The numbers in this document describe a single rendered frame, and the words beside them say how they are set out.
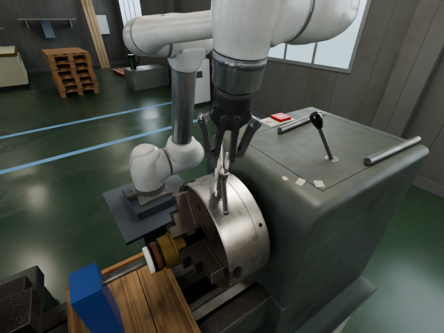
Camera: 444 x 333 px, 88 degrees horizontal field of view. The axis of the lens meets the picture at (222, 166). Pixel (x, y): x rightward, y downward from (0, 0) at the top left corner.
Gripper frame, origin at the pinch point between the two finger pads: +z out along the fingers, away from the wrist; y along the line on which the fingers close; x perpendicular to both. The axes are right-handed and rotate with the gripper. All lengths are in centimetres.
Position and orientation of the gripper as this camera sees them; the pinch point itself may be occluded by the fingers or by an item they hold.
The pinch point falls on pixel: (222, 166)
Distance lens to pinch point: 54.9
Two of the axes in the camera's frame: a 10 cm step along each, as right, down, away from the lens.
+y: -9.9, -0.4, -1.3
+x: 0.7, 7.0, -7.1
